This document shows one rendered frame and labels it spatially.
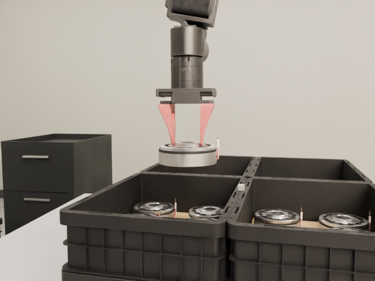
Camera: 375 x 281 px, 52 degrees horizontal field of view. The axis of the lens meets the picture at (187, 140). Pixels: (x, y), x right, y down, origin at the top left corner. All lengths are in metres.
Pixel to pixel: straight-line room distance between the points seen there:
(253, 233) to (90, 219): 0.28
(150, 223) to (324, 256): 0.28
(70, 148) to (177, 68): 1.66
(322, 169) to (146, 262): 0.85
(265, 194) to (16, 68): 4.16
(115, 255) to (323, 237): 0.35
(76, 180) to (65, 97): 2.36
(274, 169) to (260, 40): 2.83
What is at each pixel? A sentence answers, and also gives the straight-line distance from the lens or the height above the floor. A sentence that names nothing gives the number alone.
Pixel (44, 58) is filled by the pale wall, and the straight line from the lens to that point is 4.71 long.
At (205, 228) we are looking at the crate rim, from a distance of 0.63.
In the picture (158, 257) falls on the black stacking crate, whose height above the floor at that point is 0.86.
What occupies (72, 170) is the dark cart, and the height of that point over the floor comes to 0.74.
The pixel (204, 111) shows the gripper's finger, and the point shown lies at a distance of 0.66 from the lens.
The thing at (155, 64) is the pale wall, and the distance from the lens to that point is 4.22.
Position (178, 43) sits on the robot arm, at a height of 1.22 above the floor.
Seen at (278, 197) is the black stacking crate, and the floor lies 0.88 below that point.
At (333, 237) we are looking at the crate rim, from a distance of 0.62.
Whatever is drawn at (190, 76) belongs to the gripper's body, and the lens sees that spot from 0.66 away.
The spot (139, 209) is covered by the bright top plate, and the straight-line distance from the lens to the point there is 0.96.
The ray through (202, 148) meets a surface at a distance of 0.65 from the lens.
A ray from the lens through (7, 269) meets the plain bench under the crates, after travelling 1.13.
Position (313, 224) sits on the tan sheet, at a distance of 0.99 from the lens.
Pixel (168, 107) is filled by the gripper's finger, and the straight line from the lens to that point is 0.66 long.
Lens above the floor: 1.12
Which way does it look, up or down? 5 degrees down
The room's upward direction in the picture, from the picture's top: straight up
